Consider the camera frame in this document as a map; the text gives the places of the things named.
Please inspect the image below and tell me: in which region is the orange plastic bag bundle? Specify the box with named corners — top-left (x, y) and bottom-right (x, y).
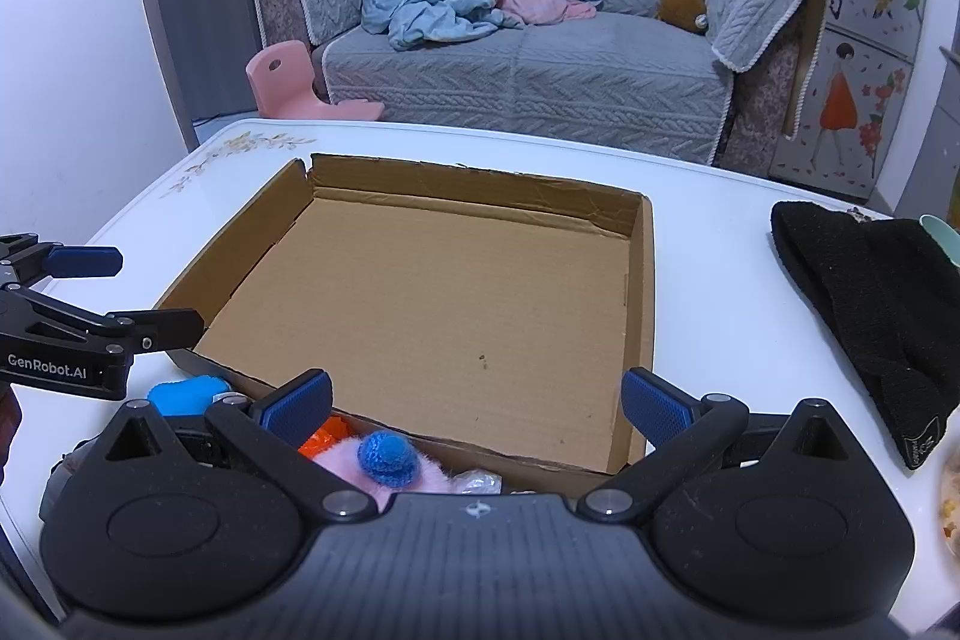
top-left (298, 426), bottom-right (350, 461)

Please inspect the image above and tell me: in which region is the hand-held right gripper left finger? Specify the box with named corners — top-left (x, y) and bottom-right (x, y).
top-left (101, 370), bottom-right (377, 525)

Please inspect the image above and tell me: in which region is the black knit hat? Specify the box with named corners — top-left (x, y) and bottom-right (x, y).
top-left (771, 201), bottom-right (960, 472)

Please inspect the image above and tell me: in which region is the brown plush toy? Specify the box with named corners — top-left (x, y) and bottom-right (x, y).
top-left (656, 0), bottom-right (710, 35)

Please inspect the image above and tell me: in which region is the pink plastic child chair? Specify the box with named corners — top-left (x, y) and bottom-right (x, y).
top-left (246, 40), bottom-right (387, 122)

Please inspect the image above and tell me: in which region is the grey covered sofa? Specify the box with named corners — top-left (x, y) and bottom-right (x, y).
top-left (251, 0), bottom-right (830, 169)

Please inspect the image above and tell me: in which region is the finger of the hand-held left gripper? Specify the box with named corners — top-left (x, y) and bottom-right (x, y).
top-left (0, 233), bottom-right (125, 290)
top-left (0, 291), bottom-right (206, 354)

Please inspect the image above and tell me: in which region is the mint green bowl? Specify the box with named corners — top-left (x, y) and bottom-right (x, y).
top-left (919, 214), bottom-right (960, 270)

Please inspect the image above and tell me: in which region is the pink cloth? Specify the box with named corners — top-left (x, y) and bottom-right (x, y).
top-left (499, 0), bottom-right (597, 26)

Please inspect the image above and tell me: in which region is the snack packet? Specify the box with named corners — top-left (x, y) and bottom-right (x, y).
top-left (939, 452), bottom-right (960, 566)

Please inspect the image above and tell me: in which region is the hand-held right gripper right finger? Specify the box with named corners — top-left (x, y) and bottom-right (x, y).
top-left (576, 368), bottom-right (857, 525)

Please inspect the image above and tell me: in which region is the pink fluffy sock bundle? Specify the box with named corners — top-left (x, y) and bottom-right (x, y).
top-left (311, 430), bottom-right (455, 498)

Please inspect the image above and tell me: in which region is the grey fridge with floral stickers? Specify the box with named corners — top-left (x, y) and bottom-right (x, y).
top-left (761, 0), bottom-right (935, 199)

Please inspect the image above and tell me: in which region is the grey cabinet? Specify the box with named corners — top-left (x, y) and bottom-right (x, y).
top-left (896, 44), bottom-right (960, 221)

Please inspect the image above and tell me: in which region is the shallow cardboard box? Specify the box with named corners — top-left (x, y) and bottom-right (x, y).
top-left (154, 152), bottom-right (655, 477)

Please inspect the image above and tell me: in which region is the clear plastic bundle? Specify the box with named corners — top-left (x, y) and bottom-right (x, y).
top-left (450, 469), bottom-right (518, 498)

